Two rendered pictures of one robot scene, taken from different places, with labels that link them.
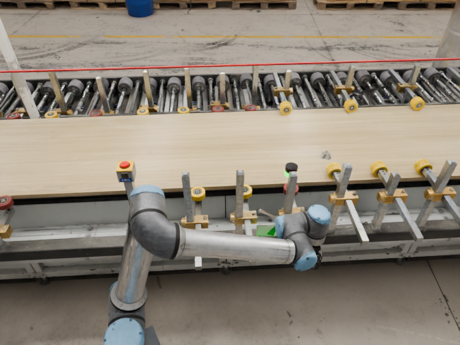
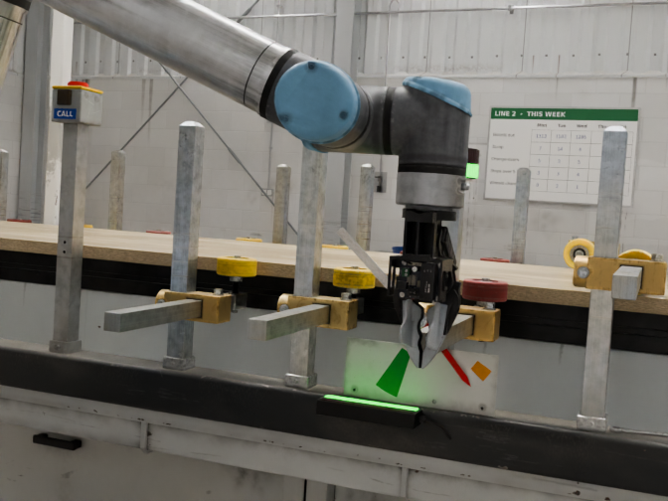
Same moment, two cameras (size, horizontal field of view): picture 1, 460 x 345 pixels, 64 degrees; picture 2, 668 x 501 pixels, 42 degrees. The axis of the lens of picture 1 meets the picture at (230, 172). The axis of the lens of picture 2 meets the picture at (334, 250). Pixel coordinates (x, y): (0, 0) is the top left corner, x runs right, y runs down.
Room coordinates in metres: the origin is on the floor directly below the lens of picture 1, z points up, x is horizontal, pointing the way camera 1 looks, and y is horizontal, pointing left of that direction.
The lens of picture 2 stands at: (-0.11, -0.71, 1.02)
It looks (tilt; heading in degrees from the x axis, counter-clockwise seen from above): 3 degrees down; 24
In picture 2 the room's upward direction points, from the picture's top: 4 degrees clockwise
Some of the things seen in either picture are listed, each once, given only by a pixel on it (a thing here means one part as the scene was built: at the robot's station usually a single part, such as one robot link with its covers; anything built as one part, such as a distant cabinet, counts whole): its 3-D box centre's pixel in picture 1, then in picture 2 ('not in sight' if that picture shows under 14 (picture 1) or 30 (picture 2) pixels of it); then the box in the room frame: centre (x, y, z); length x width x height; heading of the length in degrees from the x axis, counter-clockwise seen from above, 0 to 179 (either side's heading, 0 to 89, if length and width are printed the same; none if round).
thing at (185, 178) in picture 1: (189, 209); (185, 250); (1.24, 0.20, 0.92); 0.04 x 0.04 x 0.48; 4
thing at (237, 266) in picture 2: (198, 198); (236, 283); (1.38, 0.17, 0.85); 0.08 x 0.08 x 0.11
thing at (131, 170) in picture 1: (126, 172); (77, 107); (1.23, 0.46, 1.18); 0.07 x 0.07 x 0.08; 4
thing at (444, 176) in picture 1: (433, 196); not in sight; (1.32, -1.04, 0.93); 0.04 x 0.04 x 0.48; 4
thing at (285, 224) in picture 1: (291, 227); (348, 118); (0.94, -0.25, 1.14); 0.12 x 0.12 x 0.09; 12
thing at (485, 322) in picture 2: (291, 213); (456, 320); (1.28, -0.32, 0.85); 0.14 x 0.06 x 0.05; 94
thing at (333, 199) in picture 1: (342, 198); (619, 274); (1.29, -0.57, 0.95); 0.14 x 0.06 x 0.05; 94
